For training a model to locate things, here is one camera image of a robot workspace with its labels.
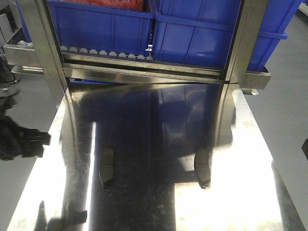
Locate blue plastic bin left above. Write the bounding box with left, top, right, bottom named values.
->
left=48, top=0, right=154, bottom=55

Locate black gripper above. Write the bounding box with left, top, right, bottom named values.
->
left=0, top=87, right=51, bottom=161

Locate blue plastic bin right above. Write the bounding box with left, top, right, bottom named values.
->
left=153, top=0, right=301, bottom=71

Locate blue plastic bin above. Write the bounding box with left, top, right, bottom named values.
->
left=48, top=0, right=154, bottom=55
left=153, top=0, right=301, bottom=71

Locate grey brake pad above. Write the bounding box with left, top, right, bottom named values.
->
left=99, top=148, right=115, bottom=189
left=194, top=147, right=211, bottom=189

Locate steel rack frame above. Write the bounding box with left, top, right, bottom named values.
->
left=4, top=0, right=271, bottom=105

